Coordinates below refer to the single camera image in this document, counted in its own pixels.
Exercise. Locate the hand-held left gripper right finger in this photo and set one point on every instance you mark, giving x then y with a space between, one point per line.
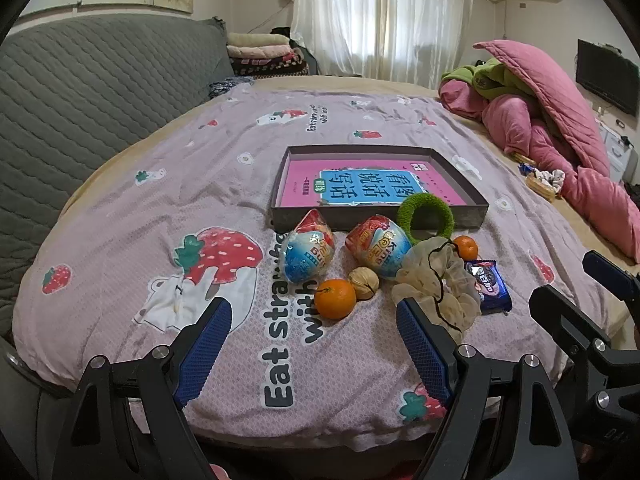
422 350

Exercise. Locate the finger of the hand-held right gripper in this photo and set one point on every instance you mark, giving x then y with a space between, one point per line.
560 310
605 265

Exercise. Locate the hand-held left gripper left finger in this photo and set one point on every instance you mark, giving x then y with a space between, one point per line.
210 345

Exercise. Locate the beige mesh scrunchie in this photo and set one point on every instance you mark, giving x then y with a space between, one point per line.
425 280

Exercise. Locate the blue cookie packet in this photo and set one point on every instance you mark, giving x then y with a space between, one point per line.
487 285

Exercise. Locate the walnut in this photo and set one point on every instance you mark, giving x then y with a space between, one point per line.
364 284

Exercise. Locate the orange mandarin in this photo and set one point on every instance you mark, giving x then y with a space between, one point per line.
467 247
334 300

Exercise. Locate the toy egg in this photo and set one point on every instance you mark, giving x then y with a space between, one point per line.
305 255
380 250

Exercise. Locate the grey shallow cardboard box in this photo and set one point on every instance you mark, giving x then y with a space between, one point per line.
360 220

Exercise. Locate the yellow biscuit packet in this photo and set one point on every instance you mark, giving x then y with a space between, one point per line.
542 189

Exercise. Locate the white patterned cloth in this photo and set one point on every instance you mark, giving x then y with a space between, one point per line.
552 176

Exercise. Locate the white drawer cabinet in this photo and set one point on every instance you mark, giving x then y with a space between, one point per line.
617 147

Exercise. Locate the blue candy wrapper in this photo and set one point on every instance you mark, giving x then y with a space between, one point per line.
526 168

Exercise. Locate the orange snack packet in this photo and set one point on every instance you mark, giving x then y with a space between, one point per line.
522 157

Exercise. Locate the pink quilt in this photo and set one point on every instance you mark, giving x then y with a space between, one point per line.
550 90

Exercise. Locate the black television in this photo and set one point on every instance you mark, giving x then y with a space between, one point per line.
602 77

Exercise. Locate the pink and blue book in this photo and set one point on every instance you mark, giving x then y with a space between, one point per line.
310 182

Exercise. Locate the green blanket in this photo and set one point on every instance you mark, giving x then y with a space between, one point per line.
490 80

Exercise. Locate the dark floral cloth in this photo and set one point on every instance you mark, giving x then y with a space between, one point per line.
227 87

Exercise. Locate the grey quilted sofa cover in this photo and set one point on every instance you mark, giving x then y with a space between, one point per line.
90 110

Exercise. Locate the stack of folded blankets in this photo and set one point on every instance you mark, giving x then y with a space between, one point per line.
262 55

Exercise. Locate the white sheer curtain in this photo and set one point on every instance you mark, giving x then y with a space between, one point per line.
380 15

